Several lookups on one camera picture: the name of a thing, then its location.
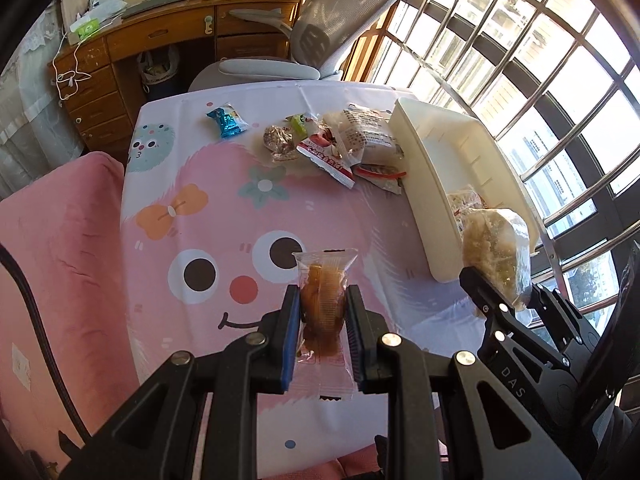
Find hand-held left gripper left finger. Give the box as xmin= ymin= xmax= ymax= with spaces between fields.
xmin=60 ymin=284 xmax=303 ymax=480

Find yellowish snack clear packet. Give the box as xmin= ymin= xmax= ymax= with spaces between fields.
xmin=461 ymin=207 xmax=533 ymax=313

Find white lace furniture cover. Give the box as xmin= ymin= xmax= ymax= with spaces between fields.
xmin=0 ymin=0 xmax=86 ymax=201

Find wooden desk with drawers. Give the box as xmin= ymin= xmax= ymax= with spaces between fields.
xmin=47 ymin=0 xmax=303 ymax=153

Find white charger cable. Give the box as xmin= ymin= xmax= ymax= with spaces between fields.
xmin=52 ymin=7 xmax=126 ymax=103

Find trash bin with plastic bag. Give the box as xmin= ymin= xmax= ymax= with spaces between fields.
xmin=137 ymin=45 xmax=181 ymax=101

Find dark keyboard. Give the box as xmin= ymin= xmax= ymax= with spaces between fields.
xmin=120 ymin=0 xmax=188 ymax=20

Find large white rice cake packet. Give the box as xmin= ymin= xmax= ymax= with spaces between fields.
xmin=325 ymin=102 xmax=405 ymax=166

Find brown pastry clear packet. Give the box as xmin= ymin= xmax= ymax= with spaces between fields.
xmin=291 ymin=247 xmax=360 ymax=403

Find blue snack packet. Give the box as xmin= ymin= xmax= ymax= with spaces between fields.
xmin=206 ymin=103 xmax=249 ymax=139

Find green tissue pack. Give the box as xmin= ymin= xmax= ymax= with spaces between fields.
xmin=70 ymin=17 xmax=101 ymax=41

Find black cable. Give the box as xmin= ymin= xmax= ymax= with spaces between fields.
xmin=0 ymin=245 xmax=93 ymax=453

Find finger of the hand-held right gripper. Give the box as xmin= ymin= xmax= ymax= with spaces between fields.
xmin=529 ymin=284 xmax=617 ymax=377
xmin=459 ymin=265 xmax=582 ymax=427

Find grey mesh office chair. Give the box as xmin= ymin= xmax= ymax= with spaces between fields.
xmin=187 ymin=0 xmax=408 ymax=93

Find cartoon printed pink tablecloth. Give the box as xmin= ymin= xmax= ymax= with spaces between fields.
xmin=120 ymin=80 xmax=496 ymax=480

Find red and white snack packet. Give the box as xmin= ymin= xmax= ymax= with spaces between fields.
xmin=296 ymin=127 xmax=357 ymax=190

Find clear packet of nut snack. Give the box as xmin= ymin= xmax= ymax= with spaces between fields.
xmin=262 ymin=122 xmax=301 ymax=163

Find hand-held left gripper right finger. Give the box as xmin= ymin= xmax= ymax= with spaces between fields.
xmin=346 ymin=284 xmax=583 ymax=480

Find white papers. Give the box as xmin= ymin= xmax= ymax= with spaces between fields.
xmin=75 ymin=0 xmax=128 ymax=26

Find metal window grille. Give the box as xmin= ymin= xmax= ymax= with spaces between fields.
xmin=345 ymin=0 xmax=640 ymax=341

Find cream plastic storage bin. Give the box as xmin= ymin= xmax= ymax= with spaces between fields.
xmin=387 ymin=97 xmax=541 ymax=285

